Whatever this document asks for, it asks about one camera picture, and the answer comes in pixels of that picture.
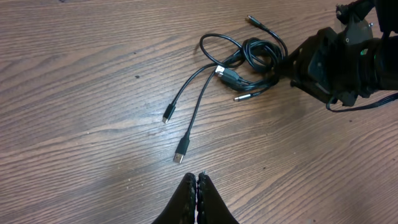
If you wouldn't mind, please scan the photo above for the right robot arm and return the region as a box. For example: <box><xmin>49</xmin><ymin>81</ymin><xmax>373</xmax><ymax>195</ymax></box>
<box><xmin>274</xmin><ymin>0</ymin><xmax>397</xmax><ymax>112</ymax></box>

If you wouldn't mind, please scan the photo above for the black cable bundle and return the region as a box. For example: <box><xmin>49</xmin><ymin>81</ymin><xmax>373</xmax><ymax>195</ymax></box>
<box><xmin>161</xmin><ymin>14</ymin><xmax>290</xmax><ymax>165</ymax></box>

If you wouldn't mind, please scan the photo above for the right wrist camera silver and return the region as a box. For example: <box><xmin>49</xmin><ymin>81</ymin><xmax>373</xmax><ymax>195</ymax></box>
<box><xmin>336</xmin><ymin>0</ymin><xmax>374</xmax><ymax>45</ymax></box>

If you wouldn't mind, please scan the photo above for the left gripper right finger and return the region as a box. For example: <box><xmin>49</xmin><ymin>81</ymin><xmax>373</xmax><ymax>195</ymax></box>
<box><xmin>197</xmin><ymin>172</ymin><xmax>239</xmax><ymax>224</ymax></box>

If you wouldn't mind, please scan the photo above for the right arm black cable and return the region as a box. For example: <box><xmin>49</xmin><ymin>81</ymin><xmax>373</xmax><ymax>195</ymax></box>
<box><xmin>325</xmin><ymin>91</ymin><xmax>398</xmax><ymax>113</ymax></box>

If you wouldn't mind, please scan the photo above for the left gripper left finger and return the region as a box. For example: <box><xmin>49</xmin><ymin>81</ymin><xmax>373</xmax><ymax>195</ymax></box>
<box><xmin>152</xmin><ymin>173</ymin><xmax>197</xmax><ymax>224</ymax></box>

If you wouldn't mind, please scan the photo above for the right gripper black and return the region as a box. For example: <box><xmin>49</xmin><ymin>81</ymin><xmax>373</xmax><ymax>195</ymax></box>
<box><xmin>274</xmin><ymin>27</ymin><xmax>378</xmax><ymax>106</ymax></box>

